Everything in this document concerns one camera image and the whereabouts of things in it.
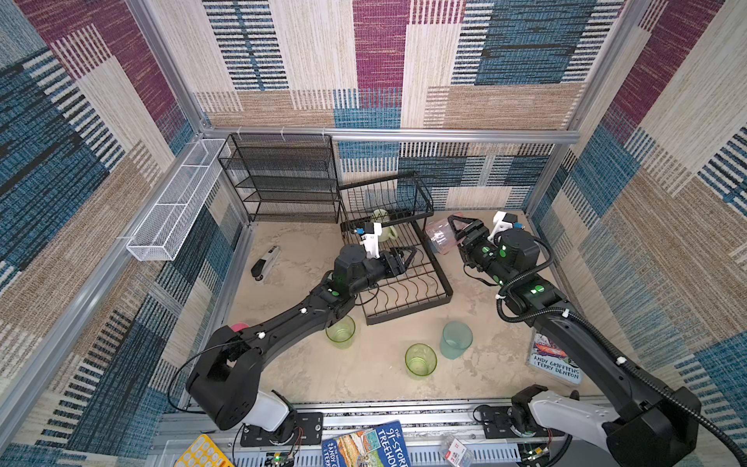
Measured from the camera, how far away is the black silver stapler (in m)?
1.02

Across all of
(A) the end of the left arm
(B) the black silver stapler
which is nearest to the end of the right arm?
(A) the end of the left arm

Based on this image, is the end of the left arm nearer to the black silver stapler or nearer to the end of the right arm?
the end of the right arm
